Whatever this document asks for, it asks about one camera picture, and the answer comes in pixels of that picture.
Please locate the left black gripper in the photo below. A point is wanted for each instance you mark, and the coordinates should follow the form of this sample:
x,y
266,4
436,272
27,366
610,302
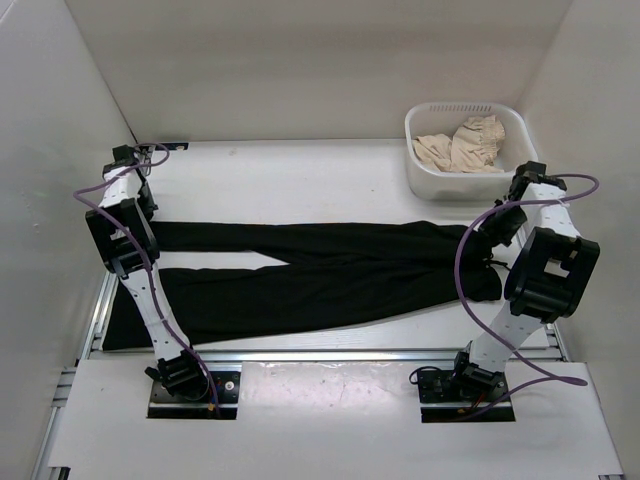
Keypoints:
x,y
149,206

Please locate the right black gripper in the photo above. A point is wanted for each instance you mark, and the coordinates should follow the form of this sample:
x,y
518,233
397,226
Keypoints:
x,y
488,228

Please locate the black trousers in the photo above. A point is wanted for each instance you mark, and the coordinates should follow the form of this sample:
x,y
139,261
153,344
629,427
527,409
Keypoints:
x,y
322,276

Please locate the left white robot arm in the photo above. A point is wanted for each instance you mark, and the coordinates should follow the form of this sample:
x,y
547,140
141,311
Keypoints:
x,y
118,218

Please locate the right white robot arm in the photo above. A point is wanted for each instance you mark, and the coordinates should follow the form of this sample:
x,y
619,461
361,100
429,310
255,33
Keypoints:
x,y
545,282

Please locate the small dark label tag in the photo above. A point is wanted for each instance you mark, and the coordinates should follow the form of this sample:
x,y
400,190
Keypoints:
x,y
177,146

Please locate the beige garment in basket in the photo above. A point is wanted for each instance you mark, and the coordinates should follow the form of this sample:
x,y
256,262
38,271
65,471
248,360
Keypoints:
x,y
473,148

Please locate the white plastic basket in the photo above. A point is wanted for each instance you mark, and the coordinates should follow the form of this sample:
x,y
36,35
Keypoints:
x,y
445,118

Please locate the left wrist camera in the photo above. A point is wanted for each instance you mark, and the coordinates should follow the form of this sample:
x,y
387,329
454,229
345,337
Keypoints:
x,y
123,156

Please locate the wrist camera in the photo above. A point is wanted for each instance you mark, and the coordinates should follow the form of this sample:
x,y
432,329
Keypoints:
x,y
123,156
531,173

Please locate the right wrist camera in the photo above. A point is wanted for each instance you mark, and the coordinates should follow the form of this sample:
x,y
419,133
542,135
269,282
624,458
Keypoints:
x,y
531,173

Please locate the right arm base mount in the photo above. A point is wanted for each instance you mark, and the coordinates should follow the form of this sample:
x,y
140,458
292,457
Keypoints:
x,y
443,399

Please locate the aluminium front rail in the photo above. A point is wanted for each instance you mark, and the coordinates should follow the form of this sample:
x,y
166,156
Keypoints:
x,y
342,355

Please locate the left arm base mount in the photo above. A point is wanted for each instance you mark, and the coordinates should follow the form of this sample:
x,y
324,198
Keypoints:
x,y
195,404

